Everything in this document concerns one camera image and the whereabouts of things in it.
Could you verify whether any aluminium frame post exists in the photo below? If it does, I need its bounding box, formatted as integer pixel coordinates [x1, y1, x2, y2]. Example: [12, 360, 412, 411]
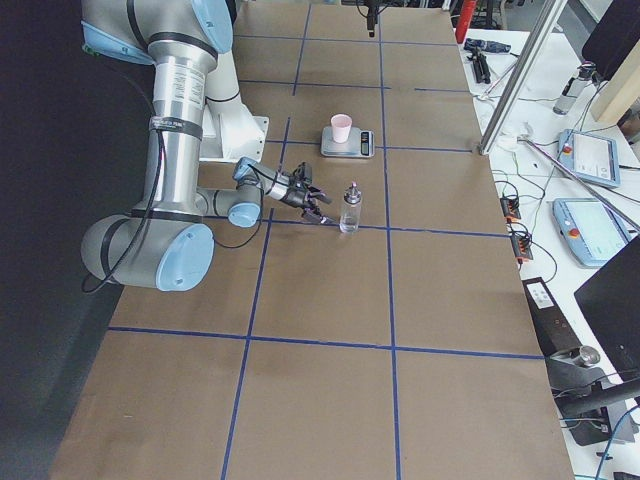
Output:
[478, 0, 567, 155]

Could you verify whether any blue teach pendant far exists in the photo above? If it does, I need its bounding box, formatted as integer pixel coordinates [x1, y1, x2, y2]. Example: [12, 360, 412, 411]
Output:
[559, 129, 621, 188]

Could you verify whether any black box white label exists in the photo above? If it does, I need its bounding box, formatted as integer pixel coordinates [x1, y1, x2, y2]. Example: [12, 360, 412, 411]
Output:
[522, 277, 582, 357]

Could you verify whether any blue teach pendant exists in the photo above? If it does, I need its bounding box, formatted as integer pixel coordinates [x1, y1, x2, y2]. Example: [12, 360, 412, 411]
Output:
[552, 198, 632, 268]
[559, 129, 621, 188]

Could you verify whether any black folded tripod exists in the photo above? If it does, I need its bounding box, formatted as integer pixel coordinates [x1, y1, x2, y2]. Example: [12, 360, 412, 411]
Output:
[468, 47, 491, 84]

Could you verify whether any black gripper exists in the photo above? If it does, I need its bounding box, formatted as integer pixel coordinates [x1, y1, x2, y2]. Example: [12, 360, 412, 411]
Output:
[272, 162, 339, 226]

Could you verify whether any red cylinder tube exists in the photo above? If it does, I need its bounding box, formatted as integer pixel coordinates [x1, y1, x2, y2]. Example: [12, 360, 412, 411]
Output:
[455, 0, 477, 44]

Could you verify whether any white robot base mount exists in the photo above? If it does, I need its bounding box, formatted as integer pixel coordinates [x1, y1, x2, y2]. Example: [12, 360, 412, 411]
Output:
[200, 51, 269, 163]

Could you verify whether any silver digital kitchen scale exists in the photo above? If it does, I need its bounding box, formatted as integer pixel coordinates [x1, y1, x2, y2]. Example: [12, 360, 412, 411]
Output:
[320, 126, 375, 158]

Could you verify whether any blue plaid folded umbrella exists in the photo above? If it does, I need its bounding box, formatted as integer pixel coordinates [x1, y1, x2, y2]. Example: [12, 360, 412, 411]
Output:
[464, 38, 511, 54]

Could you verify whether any grey water bottle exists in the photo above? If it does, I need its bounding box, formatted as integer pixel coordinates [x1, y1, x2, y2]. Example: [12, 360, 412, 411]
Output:
[553, 61, 596, 115]

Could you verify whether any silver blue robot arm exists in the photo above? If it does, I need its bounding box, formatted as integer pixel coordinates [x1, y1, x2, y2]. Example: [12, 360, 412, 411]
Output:
[196, 157, 334, 228]
[81, 1, 233, 291]

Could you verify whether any blue teach pendant near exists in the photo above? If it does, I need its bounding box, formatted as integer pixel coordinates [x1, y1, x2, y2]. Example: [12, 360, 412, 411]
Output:
[552, 198, 632, 268]

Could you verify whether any black monitor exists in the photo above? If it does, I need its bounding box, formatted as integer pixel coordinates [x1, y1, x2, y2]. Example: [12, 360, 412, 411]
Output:
[574, 238, 640, 380]

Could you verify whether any orange black connector block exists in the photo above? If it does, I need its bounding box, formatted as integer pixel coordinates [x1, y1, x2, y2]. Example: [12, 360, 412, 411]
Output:
[500, 196, 521, 223]

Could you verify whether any clear glass sauce bottle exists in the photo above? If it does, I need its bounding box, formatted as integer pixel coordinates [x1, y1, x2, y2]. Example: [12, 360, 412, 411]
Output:
[339, 182, 362, 233]

